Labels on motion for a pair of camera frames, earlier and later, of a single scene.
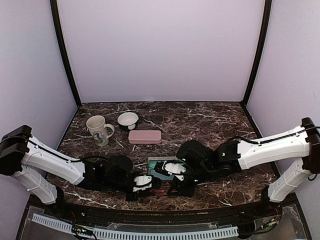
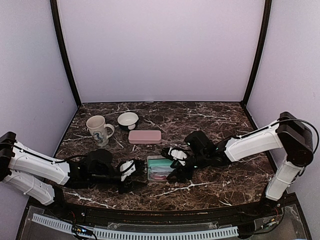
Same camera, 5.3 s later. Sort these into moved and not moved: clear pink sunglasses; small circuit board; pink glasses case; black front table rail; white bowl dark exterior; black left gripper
Moved: black left gripper; clear pink sunglasses
Not moved: white bowl dark exterior; pink glasses case; black front table rail; small circuit board
